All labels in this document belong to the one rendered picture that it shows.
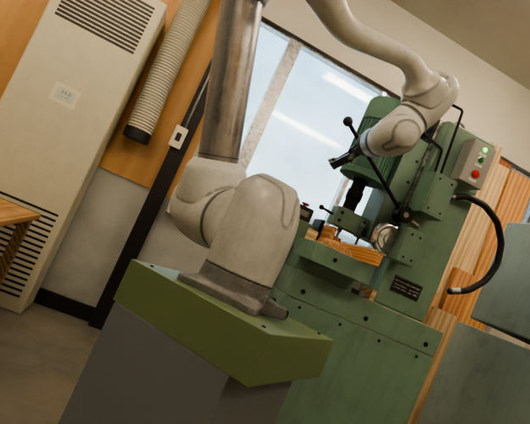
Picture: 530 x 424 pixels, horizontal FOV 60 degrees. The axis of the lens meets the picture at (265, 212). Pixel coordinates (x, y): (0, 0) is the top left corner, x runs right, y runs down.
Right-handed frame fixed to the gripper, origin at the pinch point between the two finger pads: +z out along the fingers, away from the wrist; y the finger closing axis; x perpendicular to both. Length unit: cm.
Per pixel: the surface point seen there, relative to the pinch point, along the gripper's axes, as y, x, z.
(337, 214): -12.9, -18.1, 10.4
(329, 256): -30.3, -19.5, -16.2
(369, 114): 19.5, 3.5, 10.7
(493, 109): 169, -66, 149
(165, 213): -64, 19, 138
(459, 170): 29.8, -30.8, -1.3
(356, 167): 2.1, -8.2, 7.5
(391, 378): -36, -68, -8
